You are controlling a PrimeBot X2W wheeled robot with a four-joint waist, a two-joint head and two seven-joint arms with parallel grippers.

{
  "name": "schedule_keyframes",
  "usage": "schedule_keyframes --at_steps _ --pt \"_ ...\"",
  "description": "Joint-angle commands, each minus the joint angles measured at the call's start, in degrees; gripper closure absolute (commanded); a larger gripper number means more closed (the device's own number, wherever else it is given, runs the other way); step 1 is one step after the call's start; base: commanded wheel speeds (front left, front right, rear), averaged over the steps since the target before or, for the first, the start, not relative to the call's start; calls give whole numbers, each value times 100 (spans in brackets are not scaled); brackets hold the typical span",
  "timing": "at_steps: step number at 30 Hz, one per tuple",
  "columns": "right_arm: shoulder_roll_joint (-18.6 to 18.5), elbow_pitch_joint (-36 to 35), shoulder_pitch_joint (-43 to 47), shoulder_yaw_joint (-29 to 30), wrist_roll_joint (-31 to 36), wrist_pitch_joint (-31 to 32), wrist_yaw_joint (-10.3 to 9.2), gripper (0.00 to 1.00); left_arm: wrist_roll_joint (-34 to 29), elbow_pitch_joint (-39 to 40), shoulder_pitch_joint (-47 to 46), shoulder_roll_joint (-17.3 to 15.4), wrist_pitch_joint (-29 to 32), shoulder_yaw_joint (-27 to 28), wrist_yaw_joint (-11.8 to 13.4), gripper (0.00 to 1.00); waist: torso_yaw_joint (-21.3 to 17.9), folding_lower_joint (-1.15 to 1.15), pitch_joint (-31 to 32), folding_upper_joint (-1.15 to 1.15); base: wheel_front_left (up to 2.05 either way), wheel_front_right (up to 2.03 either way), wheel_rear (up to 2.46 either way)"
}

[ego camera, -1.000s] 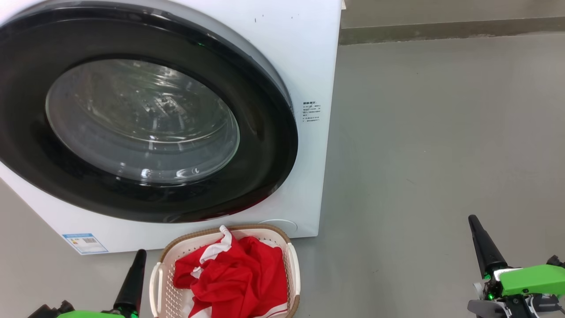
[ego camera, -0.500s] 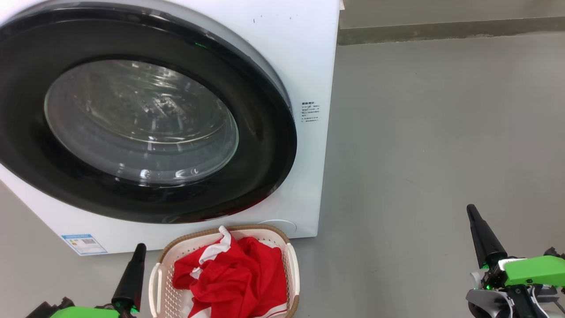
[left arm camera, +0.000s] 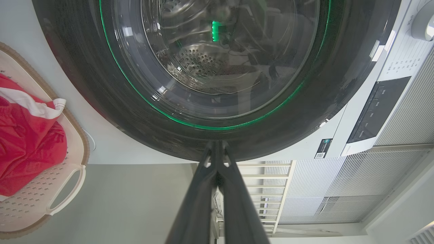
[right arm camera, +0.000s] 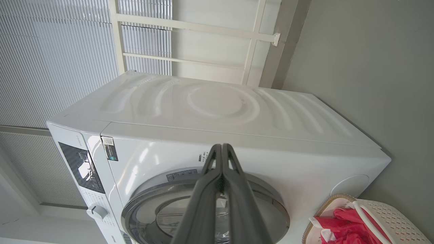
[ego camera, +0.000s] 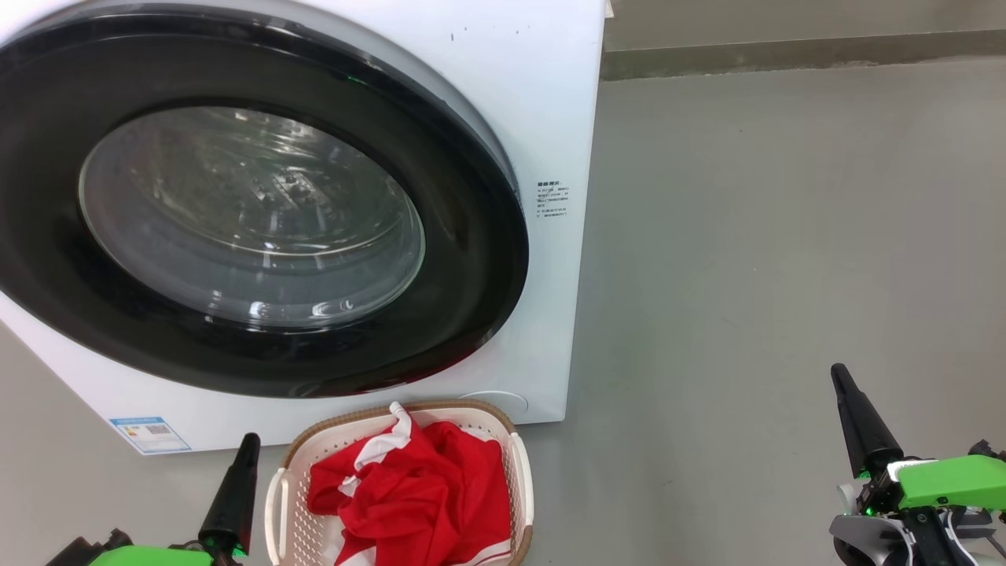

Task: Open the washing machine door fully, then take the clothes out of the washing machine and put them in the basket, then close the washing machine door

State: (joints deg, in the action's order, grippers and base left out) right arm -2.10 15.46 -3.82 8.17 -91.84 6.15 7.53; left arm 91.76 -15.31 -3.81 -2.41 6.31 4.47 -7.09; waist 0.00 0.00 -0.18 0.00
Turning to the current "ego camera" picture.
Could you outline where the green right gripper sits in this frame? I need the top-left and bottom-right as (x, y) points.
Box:
(831, 362), (1006, 516)

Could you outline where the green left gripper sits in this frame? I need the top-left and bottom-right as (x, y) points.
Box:
(86, 432), (262, 566)

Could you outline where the red and white garment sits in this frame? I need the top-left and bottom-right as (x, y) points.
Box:
(307, 402), (513, 566)

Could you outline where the black glass washing machine door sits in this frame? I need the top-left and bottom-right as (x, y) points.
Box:
(0, 4), (530, 399)

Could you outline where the cream perforated laundry basket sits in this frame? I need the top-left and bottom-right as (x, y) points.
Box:
(264, 399), (535, 566)

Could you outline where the white front-load washing machine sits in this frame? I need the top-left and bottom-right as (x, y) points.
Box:
(0, 0), (608, 457)

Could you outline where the blue energy label sticker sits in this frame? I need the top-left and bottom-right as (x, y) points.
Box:
(108, 416), (192, 456)

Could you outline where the round white filter cover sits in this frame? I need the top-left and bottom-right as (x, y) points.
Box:
(458, 391), (529, 415)

